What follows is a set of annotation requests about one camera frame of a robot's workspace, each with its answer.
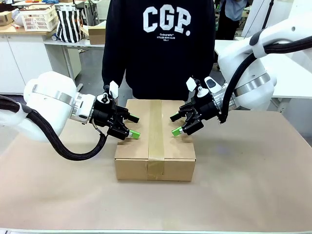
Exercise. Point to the bystander in blue shirt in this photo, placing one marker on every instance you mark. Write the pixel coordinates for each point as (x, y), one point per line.
(232, 14)

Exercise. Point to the person's left forearm black sleeve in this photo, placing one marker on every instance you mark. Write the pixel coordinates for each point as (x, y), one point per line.
(206, 65)

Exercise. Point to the person's right forearm black sleeve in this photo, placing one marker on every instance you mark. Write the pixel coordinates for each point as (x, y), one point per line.
(113, 73)

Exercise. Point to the black white striped bag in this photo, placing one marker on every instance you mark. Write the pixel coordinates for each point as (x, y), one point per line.
(69, 25)

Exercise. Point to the white table with grey legs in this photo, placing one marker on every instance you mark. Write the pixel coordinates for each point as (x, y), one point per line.
(73, 42)

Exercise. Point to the brown tape strip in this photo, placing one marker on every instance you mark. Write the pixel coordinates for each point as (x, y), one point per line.
(156, 136)

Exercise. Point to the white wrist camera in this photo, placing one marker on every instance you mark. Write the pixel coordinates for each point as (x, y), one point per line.
(113, 89)
(193, 84)

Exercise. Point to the person in black hoodie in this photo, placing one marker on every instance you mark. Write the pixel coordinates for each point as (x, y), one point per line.
(158, 61)

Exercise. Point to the black tripod stand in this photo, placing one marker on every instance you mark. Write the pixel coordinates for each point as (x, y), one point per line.
(267, 17)

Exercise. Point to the white cabinet with wooden top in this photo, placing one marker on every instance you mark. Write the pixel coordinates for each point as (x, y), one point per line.
(22, 61)

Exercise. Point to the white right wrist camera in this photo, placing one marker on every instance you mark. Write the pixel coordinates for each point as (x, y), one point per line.
(193, 84)

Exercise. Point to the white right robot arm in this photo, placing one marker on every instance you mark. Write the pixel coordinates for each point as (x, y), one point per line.
(253, 80)

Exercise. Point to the white plastic lattice crate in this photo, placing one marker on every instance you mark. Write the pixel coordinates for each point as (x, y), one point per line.
(39, 20)

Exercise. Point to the small open cardboard box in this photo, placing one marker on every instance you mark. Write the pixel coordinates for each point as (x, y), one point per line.
(97, 36)

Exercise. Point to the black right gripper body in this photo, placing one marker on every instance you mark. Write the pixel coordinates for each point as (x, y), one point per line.
(200, 111)

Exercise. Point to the brown cardboard shipping box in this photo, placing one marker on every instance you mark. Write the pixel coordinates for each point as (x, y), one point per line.
(131, 168)

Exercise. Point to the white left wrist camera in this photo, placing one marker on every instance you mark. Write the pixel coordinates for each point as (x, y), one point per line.
(113, 89)

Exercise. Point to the large white corner table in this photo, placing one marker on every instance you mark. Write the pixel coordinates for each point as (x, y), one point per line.
(292, 83)

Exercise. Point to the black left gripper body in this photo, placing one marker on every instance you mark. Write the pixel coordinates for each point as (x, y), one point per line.
(109, 119)

